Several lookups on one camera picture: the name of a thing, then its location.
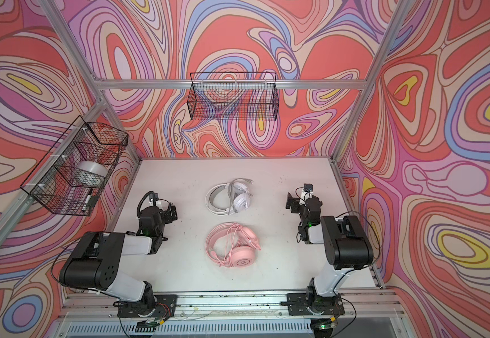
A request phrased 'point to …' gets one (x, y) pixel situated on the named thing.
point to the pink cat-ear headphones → (245, 252)
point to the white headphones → (239, 198)
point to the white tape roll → (91, 173)
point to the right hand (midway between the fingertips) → (299, 197)
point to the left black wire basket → (70, 175)
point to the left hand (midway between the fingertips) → (164, 204)
